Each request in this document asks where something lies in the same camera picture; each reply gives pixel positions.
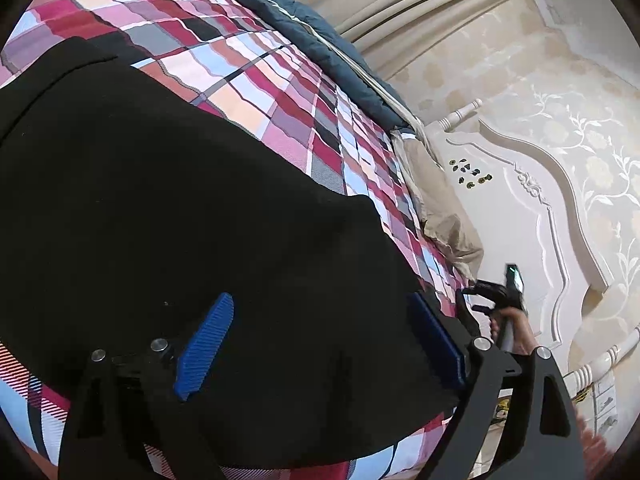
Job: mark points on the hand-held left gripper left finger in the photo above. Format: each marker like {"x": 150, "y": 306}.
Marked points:
{"x": 206, "y": 342}

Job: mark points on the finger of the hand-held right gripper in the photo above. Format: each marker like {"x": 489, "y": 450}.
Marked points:
{"x": 481, "y": 290}
{"x": 482, "y": 308}

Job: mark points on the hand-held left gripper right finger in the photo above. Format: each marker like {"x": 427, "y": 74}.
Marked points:
{"x": 436, "y": 340}

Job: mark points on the black pants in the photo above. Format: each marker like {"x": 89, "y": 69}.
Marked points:
{"x": 190, "y": 210}

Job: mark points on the person's right hand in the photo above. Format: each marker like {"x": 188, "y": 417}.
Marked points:
{"x": 520, "y": 332}

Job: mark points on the white carved headboard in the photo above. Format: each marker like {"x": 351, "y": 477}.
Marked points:
{"x": 530, "y": 220}

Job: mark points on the beige pillow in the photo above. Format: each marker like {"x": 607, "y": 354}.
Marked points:
{"x": 440, "y": 210}

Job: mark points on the cluster of small dark stickers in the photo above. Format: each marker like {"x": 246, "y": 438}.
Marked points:
{"x": 469, "y": 172}

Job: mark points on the white nightstand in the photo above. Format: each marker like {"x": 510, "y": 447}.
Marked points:
{"x": 607, "y": 402}

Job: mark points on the plaid bed sheet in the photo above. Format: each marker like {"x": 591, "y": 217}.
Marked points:
{"x": 260, "y": 75}

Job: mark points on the beige curtain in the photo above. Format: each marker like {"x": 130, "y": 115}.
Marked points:
{"x": 400, "y": 0}

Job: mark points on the blue quilt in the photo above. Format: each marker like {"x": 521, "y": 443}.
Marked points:
{"x": 300, "y": 15}

